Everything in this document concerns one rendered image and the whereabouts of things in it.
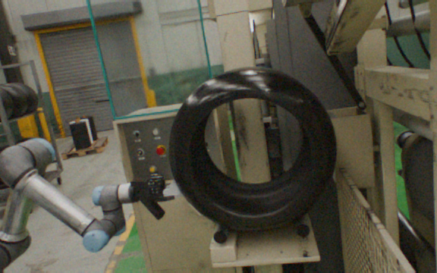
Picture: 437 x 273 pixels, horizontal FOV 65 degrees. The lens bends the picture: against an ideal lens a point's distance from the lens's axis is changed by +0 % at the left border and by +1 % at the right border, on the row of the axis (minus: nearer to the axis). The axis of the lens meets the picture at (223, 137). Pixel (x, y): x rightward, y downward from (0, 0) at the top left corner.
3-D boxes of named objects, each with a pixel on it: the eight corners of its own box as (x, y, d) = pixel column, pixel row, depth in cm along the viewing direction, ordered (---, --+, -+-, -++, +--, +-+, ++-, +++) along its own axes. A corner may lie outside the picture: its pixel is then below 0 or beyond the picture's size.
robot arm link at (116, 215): (99, 243, 127) (92, 215, 125) (112, 227, 138) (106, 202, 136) (120, 241, 126) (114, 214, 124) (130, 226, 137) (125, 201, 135)
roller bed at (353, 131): (328, 174, 159) (322, 111, 152) (362, 171, 156) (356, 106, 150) (337, 190, 139) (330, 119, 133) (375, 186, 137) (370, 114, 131)
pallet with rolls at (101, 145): (75, 147, 832) (67, 117, 815) (109, 141, 846) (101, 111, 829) (62, 159, 716) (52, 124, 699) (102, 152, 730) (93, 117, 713)
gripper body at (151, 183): (158, 180, 122) (127, 183, 124) (163, 203, 124) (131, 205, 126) (165, 174, 130) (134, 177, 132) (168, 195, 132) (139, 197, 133)
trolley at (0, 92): (27, 188, 549) (-10, 66, 507) (67, 181, 555) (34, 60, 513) (-20, 225, 419) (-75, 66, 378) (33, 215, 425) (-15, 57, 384)
